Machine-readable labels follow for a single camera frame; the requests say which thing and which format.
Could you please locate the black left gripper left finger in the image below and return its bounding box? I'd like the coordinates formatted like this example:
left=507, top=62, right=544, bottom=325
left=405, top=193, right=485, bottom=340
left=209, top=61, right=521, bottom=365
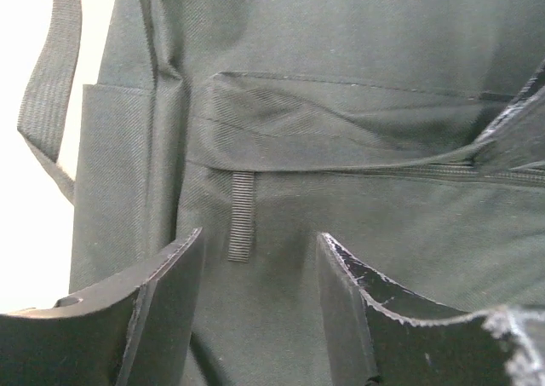
left=1, top=229, right=204, bottom=385

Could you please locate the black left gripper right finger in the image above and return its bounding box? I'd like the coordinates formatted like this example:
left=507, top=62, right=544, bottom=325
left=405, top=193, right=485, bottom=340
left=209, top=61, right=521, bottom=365
left=316, top=233, right=544, bottom=386

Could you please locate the black student backpack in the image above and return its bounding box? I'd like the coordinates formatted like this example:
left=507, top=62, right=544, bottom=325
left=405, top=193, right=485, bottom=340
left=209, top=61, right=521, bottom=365
left=18, top=0, right=544, bottom=385

